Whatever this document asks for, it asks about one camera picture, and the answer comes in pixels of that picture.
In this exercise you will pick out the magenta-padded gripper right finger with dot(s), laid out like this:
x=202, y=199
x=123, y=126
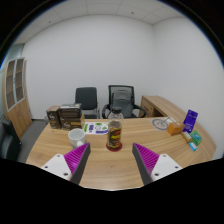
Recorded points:
x=163, y=165

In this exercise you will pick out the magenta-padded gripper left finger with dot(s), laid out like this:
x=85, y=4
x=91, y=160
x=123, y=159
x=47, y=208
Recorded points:
x=60, y=165

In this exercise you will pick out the clear black-capped drink bottle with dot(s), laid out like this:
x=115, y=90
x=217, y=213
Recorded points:
x=115, y=133

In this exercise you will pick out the white mug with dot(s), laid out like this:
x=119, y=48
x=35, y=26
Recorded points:
x=76, y=137

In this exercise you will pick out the small blue box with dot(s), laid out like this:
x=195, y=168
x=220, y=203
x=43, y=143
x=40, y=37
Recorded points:
x=192, y=146

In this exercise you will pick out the small yellow box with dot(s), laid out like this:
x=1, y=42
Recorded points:
x=186, y=136

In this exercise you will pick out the small orange box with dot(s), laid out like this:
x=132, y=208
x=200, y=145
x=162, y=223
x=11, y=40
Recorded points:
x=175, y=129

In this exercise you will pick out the green flat box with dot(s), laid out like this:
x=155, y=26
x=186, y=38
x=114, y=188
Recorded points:
x=196, y=137

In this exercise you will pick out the small dark brown box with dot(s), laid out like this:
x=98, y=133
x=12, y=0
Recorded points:
x=52, y=117

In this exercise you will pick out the purple standing sign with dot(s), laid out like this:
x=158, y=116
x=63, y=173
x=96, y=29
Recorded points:
x=190, y=120

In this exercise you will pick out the green and purple printed sheet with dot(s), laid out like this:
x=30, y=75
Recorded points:
x=96, y=128

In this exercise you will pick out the wooden side desk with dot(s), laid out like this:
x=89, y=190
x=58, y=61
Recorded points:
x=160, y=104

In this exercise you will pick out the wooden glass-door cabinet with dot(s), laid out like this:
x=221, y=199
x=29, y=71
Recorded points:
x=20, y=113

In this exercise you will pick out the black padded office chair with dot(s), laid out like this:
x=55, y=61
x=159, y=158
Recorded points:
x=86, y=98

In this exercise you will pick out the grey mesh office chair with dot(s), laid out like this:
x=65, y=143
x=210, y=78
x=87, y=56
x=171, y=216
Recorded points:
x=122, y=100

